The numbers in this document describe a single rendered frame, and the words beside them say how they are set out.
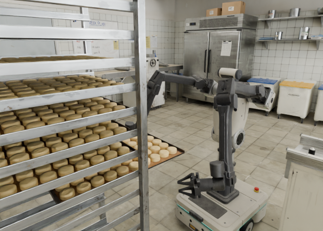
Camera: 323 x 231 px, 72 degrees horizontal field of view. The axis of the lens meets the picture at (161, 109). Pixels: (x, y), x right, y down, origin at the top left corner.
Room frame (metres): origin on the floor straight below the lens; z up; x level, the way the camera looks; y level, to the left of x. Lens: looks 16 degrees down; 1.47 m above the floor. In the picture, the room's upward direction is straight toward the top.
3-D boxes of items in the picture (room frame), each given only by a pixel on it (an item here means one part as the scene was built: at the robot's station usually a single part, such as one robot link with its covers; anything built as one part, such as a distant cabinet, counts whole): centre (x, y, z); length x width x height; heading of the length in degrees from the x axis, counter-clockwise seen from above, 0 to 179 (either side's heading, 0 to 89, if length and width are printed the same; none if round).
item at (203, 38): (5.45, -1.33, 1.03); 1.40 x 0.90 x 2.05; 48
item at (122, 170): (0.82, 0.16, 0.96); 0.05 x 0.05 x 0.02
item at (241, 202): (1.60, -0.51, 0.24); 0.68 x 0.53 x 0.41; 131
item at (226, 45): (4.85, -1.36, 1.39); 0.22 x 0.03 x 0.31; 48
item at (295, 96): (4.39, -2.72, 0.38); 0.64 x 0.54 x 0.77; 139
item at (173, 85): (6.46, -0.48, 0.33); 0.54 x 0.53 x 0.66; 48
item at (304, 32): (4.60, -2.79, 1.67); 0.18 x 0.18 x 0.22
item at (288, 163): (1.24, -0.83, 0.77); 0.24 x 0.04 x 0.14; 136
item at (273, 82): (4.82, -2.23, 0.38); 0.64 x 0.54 x 0.77; 141
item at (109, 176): (0.78, 0.21, 0.96); 0.05 x 0.05 x 0.02
